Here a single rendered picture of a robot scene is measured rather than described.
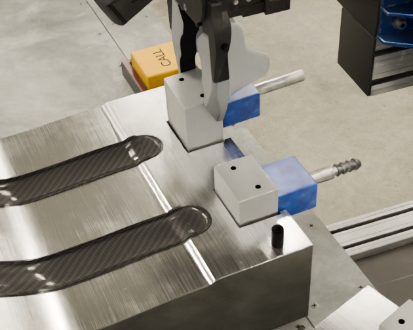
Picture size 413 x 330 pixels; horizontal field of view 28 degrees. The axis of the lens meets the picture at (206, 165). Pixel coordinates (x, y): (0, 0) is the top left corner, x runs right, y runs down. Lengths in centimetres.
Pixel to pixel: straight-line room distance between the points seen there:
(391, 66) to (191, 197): 46
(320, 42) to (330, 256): 183
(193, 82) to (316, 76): 169
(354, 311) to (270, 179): 13
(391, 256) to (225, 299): 97
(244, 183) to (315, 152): 147
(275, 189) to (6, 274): 22
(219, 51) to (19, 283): 24
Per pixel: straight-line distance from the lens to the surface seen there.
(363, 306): 67
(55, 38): 111
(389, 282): 156
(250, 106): 76
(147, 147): 77
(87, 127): 80
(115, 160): 76
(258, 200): 67
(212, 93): 70
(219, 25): 66
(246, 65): 71
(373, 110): 231
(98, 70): 103
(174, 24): 74
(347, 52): 114
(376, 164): 213
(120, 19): 65
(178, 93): 74
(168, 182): 72
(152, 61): 97
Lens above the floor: 137
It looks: 41 degrees down
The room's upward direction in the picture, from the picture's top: 3 degrees counter-clockwise
